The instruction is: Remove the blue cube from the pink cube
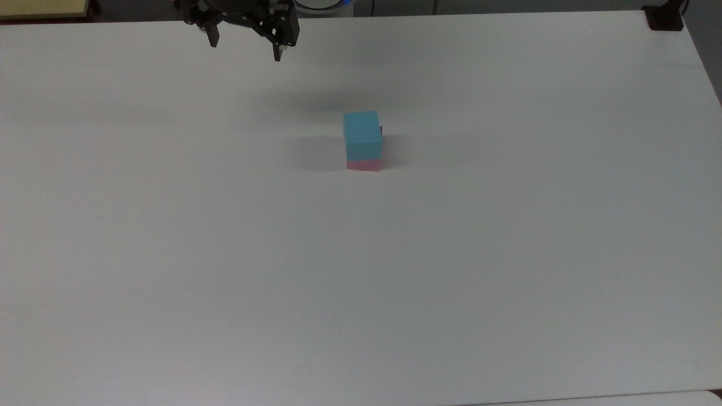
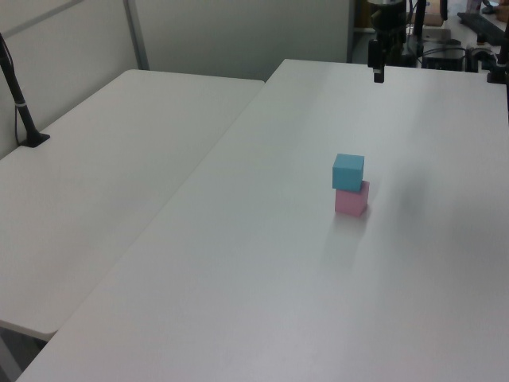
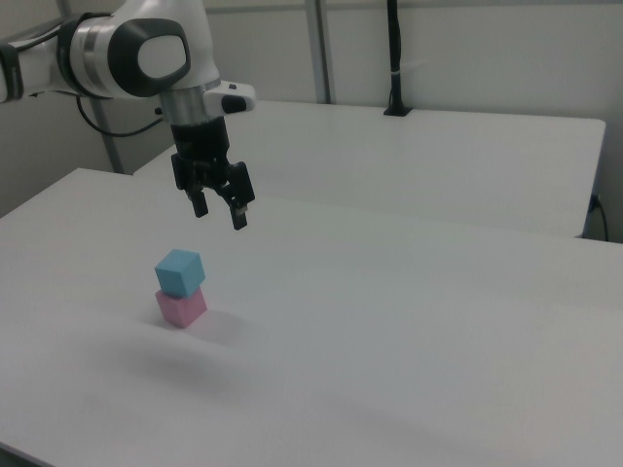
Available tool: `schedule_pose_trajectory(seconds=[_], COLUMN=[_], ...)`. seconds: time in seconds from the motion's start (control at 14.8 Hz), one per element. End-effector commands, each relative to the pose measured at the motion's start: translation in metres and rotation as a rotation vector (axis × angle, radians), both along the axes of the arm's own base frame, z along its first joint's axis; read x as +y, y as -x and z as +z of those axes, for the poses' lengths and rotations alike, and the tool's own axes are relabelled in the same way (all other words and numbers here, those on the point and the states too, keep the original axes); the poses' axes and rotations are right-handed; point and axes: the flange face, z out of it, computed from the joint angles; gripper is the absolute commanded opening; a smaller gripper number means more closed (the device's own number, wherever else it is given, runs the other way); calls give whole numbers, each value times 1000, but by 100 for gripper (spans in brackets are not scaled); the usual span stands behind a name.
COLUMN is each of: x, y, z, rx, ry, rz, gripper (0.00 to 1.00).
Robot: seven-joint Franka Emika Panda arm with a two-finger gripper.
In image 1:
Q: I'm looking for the black clamp mount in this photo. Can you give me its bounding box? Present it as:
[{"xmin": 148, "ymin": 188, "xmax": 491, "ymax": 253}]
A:
[{"xmin": 642, "ymin": 0, "xmax": 690, "ymax": 32}]

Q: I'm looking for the white robot base blue ring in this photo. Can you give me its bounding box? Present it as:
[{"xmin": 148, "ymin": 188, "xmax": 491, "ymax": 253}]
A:
[{"xmin": 294, "ymin": 0, "xmax": 356, "ymax": 16}]

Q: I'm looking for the yellow board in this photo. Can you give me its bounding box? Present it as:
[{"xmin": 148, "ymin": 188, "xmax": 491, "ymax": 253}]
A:
[{"xmin": 0, "ymin": 0, "xmax": 93, "ymax": 21}]

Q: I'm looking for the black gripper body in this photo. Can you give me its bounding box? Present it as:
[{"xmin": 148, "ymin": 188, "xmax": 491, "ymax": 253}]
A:
[{"xmin": 179, "ymin": 0, "xmax": 295, "ymax": 26}]

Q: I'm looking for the blue cube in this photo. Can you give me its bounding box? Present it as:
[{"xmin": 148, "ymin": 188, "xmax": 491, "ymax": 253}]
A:
[{"xmin": 343, "ymin": 111, "xmax": 384, "ymax": 161}]

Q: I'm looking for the pink cube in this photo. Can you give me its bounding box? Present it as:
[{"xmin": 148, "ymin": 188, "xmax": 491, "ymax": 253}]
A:
[{"xmin": 346, "ymin": 126, "xmax": 385, "ymax": 172}]

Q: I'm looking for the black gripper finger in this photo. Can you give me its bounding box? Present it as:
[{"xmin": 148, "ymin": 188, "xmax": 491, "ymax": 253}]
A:
[
  {"xmin": 182, "ymin": 8, "xmax": 225, "ymax": 48},
  {"xmin": 257, "ymin": 5, "xmax": 300, "ymax": 63}
]

